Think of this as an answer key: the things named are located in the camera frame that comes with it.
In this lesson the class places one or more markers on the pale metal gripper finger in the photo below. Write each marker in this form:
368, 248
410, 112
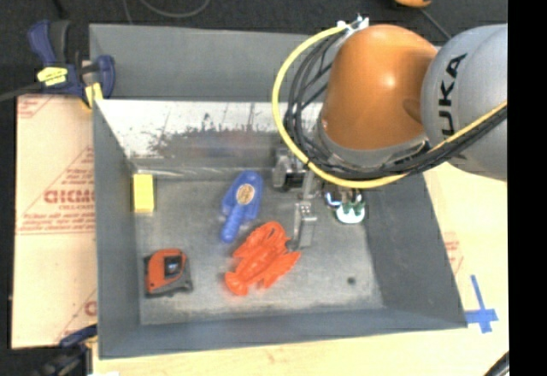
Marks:
296, 225
308, 231

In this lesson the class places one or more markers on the orange toy lobster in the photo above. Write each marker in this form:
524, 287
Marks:
262, 256

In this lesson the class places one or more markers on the blue plastic toy tool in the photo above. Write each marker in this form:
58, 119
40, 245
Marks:
242, 201

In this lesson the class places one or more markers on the grey metal bin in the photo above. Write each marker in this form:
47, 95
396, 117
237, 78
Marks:
201, 289

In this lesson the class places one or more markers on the orange and black tape measure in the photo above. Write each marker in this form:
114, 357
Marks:
166, 272

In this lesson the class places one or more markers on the yellow sponge block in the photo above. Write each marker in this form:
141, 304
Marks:
143, 193

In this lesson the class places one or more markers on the black cylinder on white bracket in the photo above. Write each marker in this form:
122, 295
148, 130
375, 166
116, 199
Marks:
350, 218

